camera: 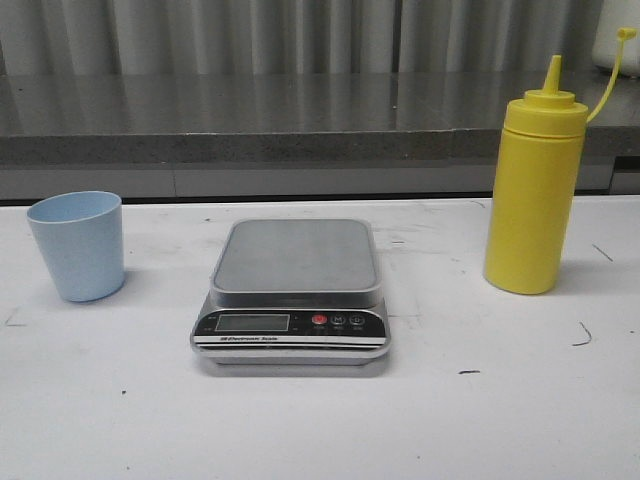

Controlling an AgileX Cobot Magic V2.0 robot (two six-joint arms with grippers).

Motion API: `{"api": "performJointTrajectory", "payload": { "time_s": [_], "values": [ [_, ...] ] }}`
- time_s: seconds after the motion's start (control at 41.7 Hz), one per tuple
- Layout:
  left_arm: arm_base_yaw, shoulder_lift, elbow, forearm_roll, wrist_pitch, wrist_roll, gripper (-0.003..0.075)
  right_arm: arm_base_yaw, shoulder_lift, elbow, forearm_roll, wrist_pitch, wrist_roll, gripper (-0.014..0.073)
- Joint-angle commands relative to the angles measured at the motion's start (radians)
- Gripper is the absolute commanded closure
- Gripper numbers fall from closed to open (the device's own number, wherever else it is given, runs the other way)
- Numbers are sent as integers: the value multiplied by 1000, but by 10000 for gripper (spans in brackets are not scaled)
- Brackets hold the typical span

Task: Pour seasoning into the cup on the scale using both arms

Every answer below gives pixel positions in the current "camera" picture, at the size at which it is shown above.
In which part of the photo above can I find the yellow squeeze bottle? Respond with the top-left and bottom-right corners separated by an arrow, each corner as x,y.
484,27 -> 638,295

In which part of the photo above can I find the light blue plastic cup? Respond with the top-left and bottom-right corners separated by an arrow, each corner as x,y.
27,191 -> 125,302

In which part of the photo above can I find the silver electronic kitchen scale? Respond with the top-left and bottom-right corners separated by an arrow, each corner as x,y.
190,218 -> 391,367

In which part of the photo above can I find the stainless steel counter shelf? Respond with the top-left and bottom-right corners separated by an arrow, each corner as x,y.
0,69 -> 640,201

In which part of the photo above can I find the white container in background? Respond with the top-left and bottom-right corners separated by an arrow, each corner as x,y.
592,0 -> 640,78

